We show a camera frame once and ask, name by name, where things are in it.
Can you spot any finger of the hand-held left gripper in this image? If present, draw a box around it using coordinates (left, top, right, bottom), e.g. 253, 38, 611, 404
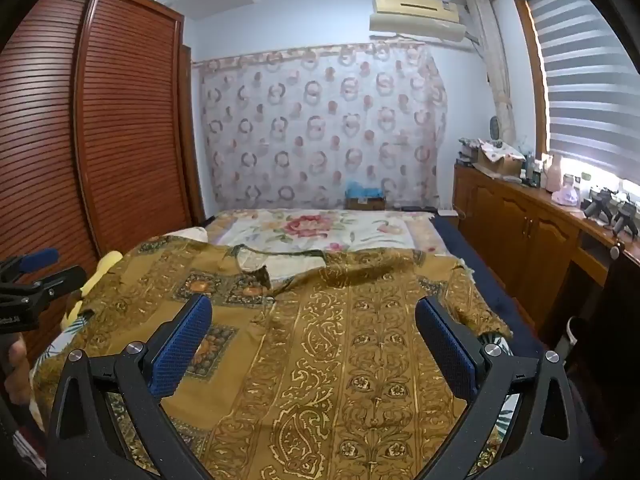
0, 266, 88, 311
0, 248, 60, 285

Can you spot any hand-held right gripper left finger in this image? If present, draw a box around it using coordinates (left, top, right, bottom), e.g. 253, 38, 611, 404
46, 292, 221, 480

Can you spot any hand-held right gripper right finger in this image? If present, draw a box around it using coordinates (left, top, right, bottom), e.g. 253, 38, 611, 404
414, 296, 596, 480

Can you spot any mustard patterned shirt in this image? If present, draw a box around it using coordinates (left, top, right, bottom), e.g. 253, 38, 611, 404
30, 237, 516, 480

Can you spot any person's left hand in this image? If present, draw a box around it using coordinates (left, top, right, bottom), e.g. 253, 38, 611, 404
4, 337, 32, 406

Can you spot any palm leaf print sheet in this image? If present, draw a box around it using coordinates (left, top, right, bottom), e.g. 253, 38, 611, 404
27, 310, 521, 480

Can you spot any navy blanket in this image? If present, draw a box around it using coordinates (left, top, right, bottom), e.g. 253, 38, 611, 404
432, 215, 546, 361

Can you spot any white pillow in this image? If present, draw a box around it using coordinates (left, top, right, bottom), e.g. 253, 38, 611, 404
162, 226, 208, 247

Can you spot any grey trash bin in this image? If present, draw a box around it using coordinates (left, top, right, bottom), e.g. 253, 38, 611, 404
552, 316, 588, 361

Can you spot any wooden sideboard cabinet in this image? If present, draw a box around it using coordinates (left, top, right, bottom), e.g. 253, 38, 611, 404
452, 162, 640, 346

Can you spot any cardboard box with label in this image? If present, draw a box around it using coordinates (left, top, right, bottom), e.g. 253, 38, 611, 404
345, 195, 387, 211

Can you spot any floral blanket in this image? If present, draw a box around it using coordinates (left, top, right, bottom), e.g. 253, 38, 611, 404
205, 209, 443, 281

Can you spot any wooden louvered wardrobe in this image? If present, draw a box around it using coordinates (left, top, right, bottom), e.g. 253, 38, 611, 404
0, 0, 206, 361

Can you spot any blue cloth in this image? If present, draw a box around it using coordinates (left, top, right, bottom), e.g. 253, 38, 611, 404
346, 180, 383, 200

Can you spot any open cardboard box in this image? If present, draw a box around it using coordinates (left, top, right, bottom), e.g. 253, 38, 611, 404
472, 139, 526, 177

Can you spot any lavender plastic bag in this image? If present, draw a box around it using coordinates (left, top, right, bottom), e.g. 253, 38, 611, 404
552, 182, 581, 207

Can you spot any stack of patterned boxes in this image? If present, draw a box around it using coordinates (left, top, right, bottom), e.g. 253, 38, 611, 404
457, 136, 483, 166

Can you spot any pink bottle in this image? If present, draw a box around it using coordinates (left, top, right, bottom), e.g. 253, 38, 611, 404
545, 154, 566, 193

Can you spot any tied floral curtain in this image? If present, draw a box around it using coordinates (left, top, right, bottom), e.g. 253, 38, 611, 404
467, 0, 516, 146

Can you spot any striped window blind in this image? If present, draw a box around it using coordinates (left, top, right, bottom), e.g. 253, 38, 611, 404
520, 0, 640, 186

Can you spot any ring patterned sheer curtain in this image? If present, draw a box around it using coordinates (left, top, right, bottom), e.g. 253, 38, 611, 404
192, 42, 448, 211

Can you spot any wooden window frame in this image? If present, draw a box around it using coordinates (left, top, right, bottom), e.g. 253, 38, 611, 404
510, 0, 553, 158

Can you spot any wall air conditioner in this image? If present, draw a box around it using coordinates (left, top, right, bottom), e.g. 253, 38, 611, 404
369, 0, 468, 43

